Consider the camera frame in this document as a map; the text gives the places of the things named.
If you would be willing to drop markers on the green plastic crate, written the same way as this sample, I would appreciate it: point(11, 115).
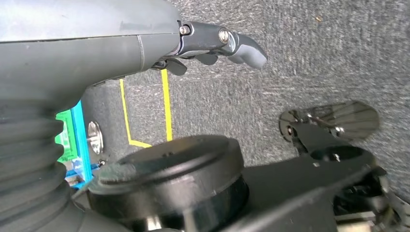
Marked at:
point(65, 141)

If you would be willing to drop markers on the silver round bolt head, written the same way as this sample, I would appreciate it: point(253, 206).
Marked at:
point(95, 137)

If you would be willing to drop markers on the grey ribbed robot foot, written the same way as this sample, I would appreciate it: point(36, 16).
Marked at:
point(397, 214)
point(352, 120)

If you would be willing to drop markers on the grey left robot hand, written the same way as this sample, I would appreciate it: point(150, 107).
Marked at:
point(80, 41)

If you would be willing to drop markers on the blue metal shelf rack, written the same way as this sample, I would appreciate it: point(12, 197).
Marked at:
point(81, 137)

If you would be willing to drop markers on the black robot waist housing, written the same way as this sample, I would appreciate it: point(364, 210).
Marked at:
point(166, 166)

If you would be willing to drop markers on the black robot leg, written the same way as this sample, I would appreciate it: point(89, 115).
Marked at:
point(288, 189)

